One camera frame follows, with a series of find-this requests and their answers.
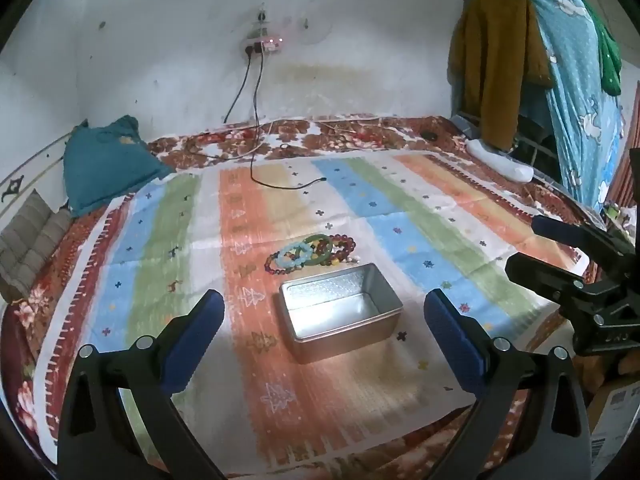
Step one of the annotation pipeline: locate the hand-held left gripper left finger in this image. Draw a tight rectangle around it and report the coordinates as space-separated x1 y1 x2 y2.
56 289 226 480

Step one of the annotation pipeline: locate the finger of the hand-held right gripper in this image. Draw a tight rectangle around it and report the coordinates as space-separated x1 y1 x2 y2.
504 252 602 307
531 214 632 282

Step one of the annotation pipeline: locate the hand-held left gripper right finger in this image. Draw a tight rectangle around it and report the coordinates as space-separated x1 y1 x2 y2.
423 288 594 480

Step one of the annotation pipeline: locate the multicolour beaded bracelet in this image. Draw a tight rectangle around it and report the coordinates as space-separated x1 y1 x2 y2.
264 252 297 277

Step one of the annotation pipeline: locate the light blue bracelet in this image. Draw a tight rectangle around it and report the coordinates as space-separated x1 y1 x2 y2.
276 241 312 269

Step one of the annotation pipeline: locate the silver metal tin box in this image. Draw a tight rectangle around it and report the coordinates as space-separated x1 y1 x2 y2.
278 262 404 365

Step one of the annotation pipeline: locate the dark red beaded bracelet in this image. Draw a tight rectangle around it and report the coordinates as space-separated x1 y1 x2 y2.
320 234 358 264

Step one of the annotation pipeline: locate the green jade bangle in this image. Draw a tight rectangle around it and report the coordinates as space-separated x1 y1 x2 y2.
299 233 335 265

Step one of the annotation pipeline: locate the cardboard box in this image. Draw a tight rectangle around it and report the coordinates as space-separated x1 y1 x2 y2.
585 375 640 477

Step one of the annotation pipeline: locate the blue printed hanging blanket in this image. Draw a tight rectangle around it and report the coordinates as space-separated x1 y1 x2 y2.
510 0 629 217

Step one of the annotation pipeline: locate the striped pastel blanket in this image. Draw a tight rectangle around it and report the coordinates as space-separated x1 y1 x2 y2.
37 152 591 476

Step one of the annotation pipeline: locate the green garment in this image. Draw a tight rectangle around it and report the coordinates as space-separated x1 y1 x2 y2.
580 0 624 96

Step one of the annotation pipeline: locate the mustard brown garment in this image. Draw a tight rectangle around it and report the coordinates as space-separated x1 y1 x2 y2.
447 0 554 153

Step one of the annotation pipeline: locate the grey striped cushion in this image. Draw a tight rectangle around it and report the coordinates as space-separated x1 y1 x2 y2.
0 190 73 303

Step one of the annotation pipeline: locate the teal pillow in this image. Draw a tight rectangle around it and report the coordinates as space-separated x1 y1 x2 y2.
62 115 173 218

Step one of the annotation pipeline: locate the white decorated headboard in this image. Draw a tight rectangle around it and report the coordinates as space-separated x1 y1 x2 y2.
0 122 88 211

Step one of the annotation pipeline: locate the pink power strip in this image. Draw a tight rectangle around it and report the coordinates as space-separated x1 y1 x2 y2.
242 35 285 56

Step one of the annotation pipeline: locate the black charging cable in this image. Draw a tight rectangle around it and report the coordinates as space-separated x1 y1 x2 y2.
249 52 328 191

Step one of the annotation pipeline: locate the black power cable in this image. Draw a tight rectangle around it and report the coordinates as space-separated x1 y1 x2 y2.
222 50 252 125

